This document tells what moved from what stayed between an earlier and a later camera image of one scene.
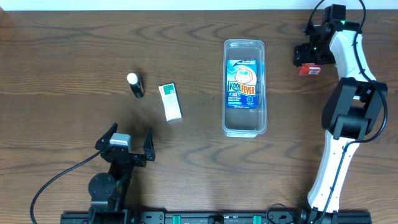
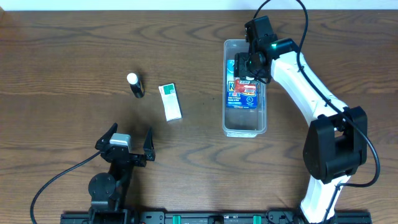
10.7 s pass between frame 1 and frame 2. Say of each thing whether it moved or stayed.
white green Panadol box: stayed
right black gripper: moved
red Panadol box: moved
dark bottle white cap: stayed
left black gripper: stayed
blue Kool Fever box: stayed
